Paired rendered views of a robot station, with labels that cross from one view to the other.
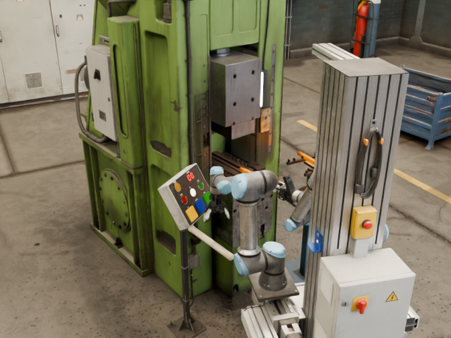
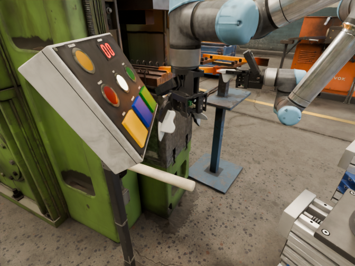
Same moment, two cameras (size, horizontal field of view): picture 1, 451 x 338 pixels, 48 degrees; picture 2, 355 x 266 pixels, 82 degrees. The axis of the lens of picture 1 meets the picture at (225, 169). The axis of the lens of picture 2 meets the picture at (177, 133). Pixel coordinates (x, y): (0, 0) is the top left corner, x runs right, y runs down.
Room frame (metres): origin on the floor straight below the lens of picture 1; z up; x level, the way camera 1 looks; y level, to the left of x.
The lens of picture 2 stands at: (2.14, 0.29, 1.24)
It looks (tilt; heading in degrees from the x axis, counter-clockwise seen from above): 30 degrees down; 335
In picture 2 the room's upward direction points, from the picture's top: straight up
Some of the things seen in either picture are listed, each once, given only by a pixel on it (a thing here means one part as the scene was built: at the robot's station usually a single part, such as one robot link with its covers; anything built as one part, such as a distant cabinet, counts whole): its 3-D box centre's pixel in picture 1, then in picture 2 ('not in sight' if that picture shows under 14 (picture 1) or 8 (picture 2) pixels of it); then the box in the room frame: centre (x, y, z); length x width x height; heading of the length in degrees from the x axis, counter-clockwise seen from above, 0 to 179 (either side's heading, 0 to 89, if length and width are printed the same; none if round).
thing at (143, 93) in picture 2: (207, 198); (147, 99); (2.76, 0.11, 1.01); 0.07 x 0.05 x 0.07; 154
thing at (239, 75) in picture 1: (228, 84); not in sight; (3.33, -0.02, 1.56); 0.42 x 0.39 x 0.40; 39
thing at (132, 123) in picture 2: (191, 214); (134, 128); (2.58, 0.20, 1.01); 0.07 x 0.05 x 0.07; 154
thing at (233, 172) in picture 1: (223, 167); (134, 74); (3.30, 0.01, 0.96); 0.42 x 0.20 x 0.09; 39
